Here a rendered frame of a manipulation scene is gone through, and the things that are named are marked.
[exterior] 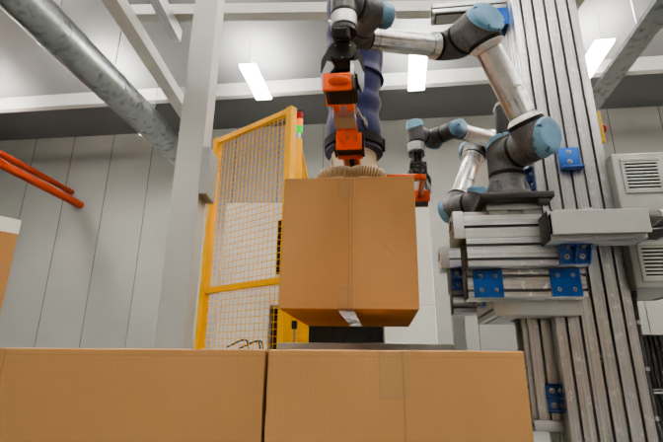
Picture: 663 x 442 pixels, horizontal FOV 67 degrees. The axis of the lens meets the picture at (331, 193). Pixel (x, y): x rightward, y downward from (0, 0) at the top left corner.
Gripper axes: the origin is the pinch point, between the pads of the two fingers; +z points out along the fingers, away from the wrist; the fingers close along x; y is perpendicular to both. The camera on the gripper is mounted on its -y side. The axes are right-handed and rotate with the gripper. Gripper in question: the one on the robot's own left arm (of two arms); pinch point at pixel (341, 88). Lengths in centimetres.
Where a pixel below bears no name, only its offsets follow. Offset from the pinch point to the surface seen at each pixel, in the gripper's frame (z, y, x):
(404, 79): -487, 768, -61
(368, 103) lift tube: -25, 52, -6
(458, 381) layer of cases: 71, -31, -21
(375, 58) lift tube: -46, 54, -8
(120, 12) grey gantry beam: -188, 186, 188
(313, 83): -489, 774, 125
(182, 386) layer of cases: 72, -34, 21
